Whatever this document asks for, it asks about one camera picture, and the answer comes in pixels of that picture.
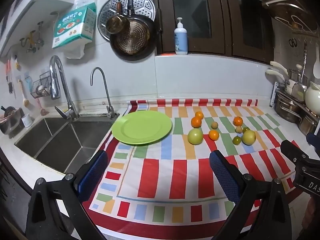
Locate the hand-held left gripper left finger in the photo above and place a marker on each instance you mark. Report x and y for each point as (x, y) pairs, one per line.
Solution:
(93, 175)

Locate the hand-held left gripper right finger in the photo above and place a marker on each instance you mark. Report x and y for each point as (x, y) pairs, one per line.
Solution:
(225, 177)

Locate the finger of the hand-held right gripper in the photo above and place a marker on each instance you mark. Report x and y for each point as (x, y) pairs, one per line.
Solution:
(295, 153)
(313, 139)

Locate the small green tomato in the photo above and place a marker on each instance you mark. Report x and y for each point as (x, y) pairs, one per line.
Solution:
(236, 140)
(246, 129)

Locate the small orange mandarin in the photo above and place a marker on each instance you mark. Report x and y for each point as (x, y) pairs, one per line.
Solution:
(238, 121)
(213, 135)
(199, 115)

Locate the large yellow-green tomato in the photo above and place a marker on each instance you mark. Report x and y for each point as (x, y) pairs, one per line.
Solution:
(248, 137)

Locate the large green tomato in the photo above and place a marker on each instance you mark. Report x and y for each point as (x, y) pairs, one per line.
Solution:
(195, 136)

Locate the beige longan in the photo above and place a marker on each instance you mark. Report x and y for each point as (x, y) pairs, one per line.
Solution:
(239, 129)
(214, 125)

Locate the orange mandarin with stem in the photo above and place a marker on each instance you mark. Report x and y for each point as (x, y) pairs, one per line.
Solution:
(196, 123)

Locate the green plate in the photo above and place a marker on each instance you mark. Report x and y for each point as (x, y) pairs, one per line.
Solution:
(142, 127)

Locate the stainless steel pot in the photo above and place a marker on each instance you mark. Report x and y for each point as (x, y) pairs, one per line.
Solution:
(287, 110)
(308, 127)

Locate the white ceramic jug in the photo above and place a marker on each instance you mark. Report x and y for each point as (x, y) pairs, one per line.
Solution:
(313, 100)

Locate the stainless steel double sink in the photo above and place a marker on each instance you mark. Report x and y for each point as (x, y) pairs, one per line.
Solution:
(62, 142)

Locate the striped colourful tablecloth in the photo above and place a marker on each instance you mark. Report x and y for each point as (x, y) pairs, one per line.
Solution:
(180, 170)

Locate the white plastic spoon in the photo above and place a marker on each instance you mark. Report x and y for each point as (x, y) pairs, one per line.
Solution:
(317, 65)

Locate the thin chrome gooseneck faucet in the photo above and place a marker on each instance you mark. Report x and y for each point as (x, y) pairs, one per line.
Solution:
(107, 97)

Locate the metal ladle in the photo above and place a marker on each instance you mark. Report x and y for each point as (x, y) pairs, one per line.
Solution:
(304, 60)

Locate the pink plastic utensil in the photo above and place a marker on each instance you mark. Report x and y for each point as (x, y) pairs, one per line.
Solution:
(42, 110)

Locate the small white cup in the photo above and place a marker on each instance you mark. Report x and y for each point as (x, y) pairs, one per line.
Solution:
(27, 121)

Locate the dark wok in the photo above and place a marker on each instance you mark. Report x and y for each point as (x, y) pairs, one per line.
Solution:
(10, 122)

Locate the black scissors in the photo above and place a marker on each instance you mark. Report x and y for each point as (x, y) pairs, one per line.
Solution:
(292, 42)

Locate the large chrome pull-down faucet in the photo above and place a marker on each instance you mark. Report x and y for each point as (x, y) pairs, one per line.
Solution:
(55, 80)

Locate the black frying pan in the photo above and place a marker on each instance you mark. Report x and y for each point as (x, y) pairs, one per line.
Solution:
(132, 42)

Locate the white pump soap bottle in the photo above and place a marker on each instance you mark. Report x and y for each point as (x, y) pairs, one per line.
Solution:
(180, 40)

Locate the green paper towel pack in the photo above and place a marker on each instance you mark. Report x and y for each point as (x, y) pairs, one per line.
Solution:
(72, 25)

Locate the small copper saucepan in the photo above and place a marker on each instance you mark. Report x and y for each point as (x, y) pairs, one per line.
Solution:
(115, 25)

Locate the round metal steamer plate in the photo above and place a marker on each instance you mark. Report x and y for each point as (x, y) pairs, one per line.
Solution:
(142, 5)

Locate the yellow and metal wall hooks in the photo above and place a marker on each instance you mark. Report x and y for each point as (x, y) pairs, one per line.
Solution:
(32, 38)

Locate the dark wooden window frame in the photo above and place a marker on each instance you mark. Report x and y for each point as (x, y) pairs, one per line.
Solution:
(225, 17)

